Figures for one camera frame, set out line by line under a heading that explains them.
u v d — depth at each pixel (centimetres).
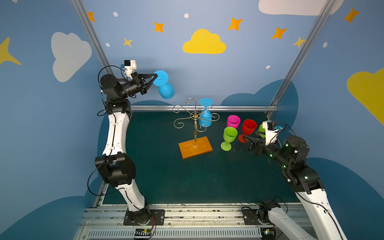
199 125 90
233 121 99
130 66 62
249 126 92
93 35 77
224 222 74
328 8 69
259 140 56
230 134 93
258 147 57
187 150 99
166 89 72
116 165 47
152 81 64
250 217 75
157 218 74
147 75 64
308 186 43
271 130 53
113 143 49
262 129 57
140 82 59
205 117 86
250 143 58
